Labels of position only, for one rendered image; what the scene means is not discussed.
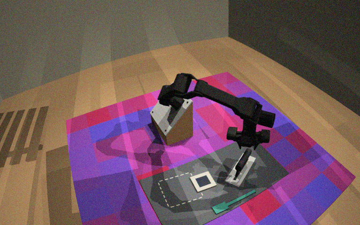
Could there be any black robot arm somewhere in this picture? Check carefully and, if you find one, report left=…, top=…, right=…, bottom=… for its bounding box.
left=157, top=73, right=276, bottom=148

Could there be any cream square tile with dark blue centre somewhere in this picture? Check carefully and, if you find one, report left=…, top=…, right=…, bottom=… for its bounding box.
left=190, top=172, right=216, bottom=192

